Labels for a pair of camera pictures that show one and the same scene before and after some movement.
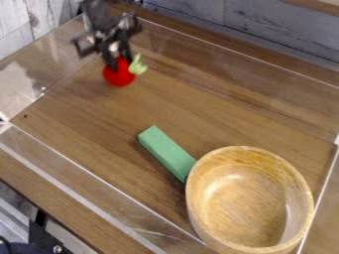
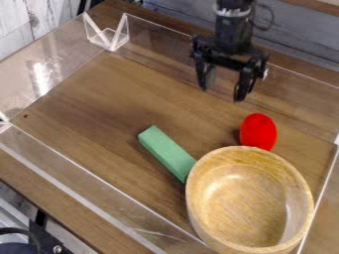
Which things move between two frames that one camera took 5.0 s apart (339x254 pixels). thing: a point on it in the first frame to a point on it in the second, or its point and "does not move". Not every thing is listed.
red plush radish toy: (122, 75) to (258, 131)
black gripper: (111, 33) to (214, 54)
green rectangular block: (167, 151) does not move
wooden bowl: (250, 199) does not move
